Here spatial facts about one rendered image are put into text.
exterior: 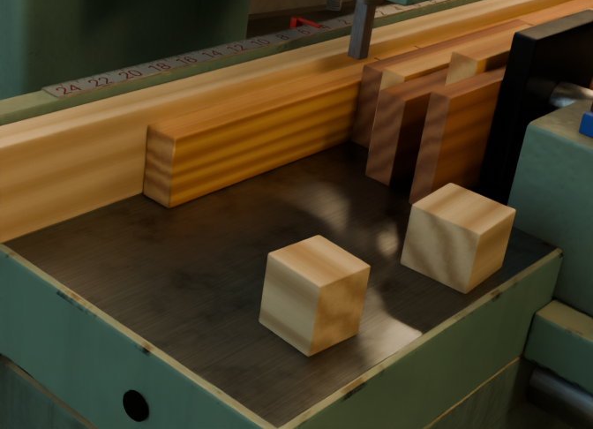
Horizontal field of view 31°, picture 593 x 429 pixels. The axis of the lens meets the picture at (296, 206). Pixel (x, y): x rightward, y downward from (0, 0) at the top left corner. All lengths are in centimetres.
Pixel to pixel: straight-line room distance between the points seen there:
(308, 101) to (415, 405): 19
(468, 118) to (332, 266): 17
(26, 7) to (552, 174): 34
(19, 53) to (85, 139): 20
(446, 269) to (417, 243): 2
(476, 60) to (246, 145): 14
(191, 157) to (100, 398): 14
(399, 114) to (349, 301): 17
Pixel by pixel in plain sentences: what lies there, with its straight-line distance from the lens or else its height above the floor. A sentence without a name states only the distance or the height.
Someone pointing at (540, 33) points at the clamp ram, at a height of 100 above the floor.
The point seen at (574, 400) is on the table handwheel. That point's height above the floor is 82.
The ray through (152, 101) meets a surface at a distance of 54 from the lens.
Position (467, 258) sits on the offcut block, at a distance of 50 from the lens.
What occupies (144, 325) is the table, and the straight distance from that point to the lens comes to 45.
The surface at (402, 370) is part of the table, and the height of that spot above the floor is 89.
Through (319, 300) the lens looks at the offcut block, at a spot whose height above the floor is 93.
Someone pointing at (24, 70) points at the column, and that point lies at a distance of 71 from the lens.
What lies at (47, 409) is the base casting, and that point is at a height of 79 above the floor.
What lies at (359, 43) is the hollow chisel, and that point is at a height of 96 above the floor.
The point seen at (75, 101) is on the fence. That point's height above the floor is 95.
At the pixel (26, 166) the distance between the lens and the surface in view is 50.
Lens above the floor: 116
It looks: 27 degrees down
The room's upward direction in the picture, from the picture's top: 9 degrees clockwise
